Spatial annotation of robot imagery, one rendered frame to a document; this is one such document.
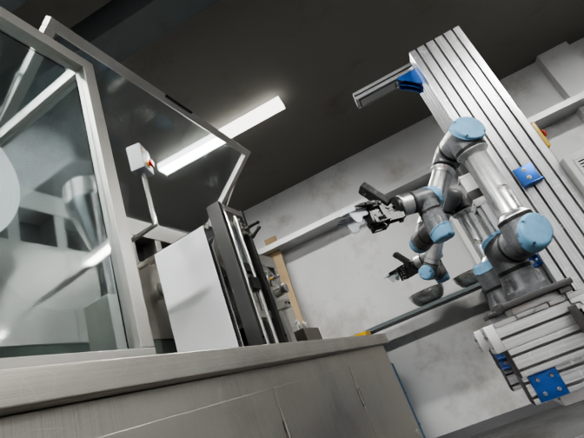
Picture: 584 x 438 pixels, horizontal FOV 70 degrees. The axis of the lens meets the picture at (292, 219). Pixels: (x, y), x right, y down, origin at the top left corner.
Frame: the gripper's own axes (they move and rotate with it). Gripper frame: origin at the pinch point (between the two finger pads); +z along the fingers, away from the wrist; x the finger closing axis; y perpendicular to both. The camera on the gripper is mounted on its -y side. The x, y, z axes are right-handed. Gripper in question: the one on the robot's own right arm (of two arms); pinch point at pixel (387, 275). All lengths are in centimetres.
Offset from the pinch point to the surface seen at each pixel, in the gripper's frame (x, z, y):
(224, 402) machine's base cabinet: -177, -53, 19
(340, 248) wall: 162, 119, -62
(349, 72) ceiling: 87, -17, -168
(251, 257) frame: -121, -21, -19
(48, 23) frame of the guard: -171, -34, -97
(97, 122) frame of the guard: -181, -54, -43
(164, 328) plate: -135, 21, -13
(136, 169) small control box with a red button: -148, -17, -58
